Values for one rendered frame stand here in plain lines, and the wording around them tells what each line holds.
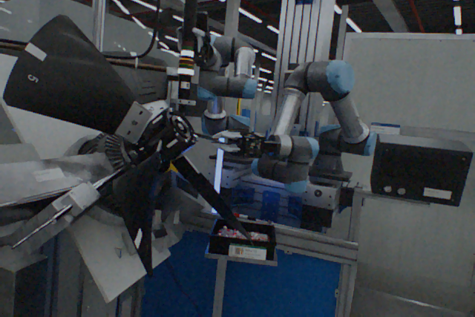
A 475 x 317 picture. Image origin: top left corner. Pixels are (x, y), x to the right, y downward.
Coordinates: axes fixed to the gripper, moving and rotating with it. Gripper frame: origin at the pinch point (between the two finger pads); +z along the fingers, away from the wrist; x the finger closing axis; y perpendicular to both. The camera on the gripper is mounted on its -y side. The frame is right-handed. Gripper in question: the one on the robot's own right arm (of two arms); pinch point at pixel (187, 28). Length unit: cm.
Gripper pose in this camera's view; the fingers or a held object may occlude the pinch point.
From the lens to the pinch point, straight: 94.3
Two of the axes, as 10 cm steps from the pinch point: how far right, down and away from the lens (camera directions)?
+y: -1.0, 9.9, 0.6
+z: -1.2, 0.5, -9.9
